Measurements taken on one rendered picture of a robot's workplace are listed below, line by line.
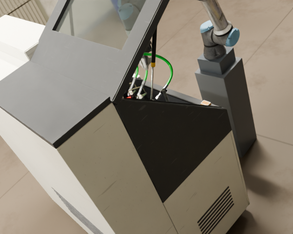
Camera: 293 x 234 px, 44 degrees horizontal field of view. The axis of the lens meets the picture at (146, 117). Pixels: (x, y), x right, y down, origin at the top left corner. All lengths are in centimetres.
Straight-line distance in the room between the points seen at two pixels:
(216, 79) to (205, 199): 82
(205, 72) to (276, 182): 95
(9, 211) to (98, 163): 222
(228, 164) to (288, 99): 138
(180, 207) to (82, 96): 86
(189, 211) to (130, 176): 57
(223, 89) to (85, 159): 136
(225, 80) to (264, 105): 99
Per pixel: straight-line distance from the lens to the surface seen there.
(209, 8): 218
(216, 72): 251
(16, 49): 205
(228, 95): 256
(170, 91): 223
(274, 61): 392
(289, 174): 287
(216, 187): 220
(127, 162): 158
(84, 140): 140
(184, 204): 202
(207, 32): 240
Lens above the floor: 226
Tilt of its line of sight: 38 degrees down
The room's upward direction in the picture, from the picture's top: 23 degrees counter-clockwise
